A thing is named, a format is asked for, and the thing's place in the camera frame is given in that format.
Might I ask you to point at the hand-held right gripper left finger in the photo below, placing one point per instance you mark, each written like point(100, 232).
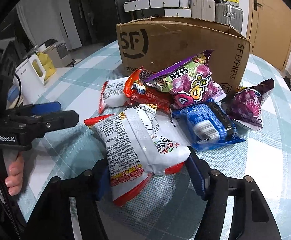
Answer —
point(103, 185)

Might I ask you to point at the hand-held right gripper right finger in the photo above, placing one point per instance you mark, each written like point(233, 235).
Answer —
point(198, 175)

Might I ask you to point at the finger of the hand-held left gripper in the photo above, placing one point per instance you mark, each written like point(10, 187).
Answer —
point(45, 107)
point(60, 121)

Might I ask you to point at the large white red snack packet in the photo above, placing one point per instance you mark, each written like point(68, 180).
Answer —
point(140, 150)

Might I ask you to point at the blue cookie packet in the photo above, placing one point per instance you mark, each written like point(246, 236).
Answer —
point(210, 122)

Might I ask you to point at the small white red packet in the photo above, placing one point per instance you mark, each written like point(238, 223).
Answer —
point(113, 92)

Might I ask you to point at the small purple snack bag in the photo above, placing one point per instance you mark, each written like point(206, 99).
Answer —
point(248, 105)

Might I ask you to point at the large purple snack bag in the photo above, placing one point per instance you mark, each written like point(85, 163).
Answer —
point(193, 87)

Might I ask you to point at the red cookie packet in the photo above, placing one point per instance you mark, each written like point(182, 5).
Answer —
point(148, 96)

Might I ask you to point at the brown cardboard box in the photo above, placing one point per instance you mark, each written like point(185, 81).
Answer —
point(175, 45)

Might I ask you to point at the person's left hand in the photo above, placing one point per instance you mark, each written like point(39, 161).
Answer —
point(15, 170)

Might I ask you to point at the white electric kettle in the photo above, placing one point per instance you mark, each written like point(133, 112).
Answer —
point(30, 77)

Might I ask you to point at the yellow plastic bag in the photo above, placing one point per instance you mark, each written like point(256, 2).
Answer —
point(48, 65)

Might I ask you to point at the grey refrigerator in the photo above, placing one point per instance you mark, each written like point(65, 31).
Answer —
point(105, 7)

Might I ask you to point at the white desk with drawers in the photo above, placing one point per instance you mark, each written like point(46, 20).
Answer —
point(158, 3)

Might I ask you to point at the silver suitcase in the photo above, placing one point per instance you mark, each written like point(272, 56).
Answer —
point(229, 16)

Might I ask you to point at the wooden door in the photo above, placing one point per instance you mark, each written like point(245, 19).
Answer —
point(270, 30)

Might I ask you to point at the beige suitcase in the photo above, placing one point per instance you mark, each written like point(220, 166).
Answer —
point(203, 8)

